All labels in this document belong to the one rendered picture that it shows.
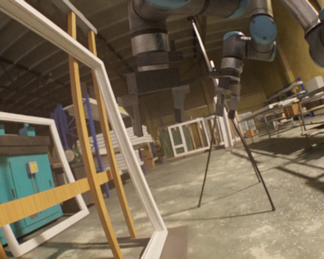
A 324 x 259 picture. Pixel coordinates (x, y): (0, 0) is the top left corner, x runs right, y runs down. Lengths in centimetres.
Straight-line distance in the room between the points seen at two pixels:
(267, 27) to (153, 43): 38
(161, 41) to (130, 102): 16
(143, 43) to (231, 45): 43
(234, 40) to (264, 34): 18
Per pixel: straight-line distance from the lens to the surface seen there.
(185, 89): 50
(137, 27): 44
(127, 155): 128
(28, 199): 80
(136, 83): 41
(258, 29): 64
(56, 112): 405
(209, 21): 1412
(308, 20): 88
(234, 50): 76
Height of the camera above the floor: 70
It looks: 5 degrees up
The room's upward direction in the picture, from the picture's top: 14 degrees counter-clockwise
